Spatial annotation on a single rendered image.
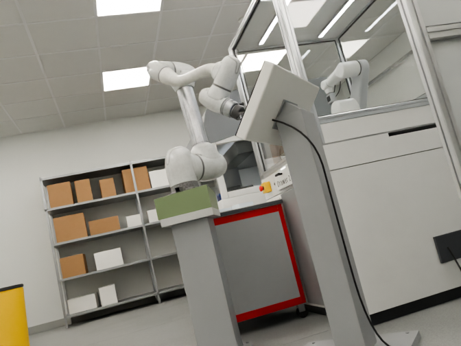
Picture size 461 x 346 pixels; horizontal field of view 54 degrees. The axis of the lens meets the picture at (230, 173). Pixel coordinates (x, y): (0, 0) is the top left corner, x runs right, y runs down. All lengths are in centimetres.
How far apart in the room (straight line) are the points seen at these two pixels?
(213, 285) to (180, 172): 62
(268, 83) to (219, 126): 198
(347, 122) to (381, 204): 47
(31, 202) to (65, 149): 90
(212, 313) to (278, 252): 74
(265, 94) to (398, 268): 122
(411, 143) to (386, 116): 20
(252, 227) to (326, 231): 113
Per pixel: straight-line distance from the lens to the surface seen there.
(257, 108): 176
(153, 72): 273
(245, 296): 288
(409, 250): 257
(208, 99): 232
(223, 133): 370
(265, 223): 292
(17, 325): 462
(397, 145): 263
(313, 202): 184
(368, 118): 259
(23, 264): 702
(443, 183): 275
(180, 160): 247
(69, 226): 652
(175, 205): 237
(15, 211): 710
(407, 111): 273
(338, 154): 244
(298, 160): 186
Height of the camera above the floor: 56
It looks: 9 degrees up
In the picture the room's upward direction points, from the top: 14 degrees counter-clockwise
